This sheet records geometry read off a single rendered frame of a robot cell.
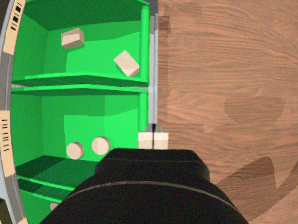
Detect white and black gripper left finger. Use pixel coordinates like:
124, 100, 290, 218
138, 123, 154, 149

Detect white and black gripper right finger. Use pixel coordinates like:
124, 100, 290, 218
153, 124, 168, 149

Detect beige rectangular block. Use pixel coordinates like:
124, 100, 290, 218
61, 28, 84, 49
114, 50, 139, 77

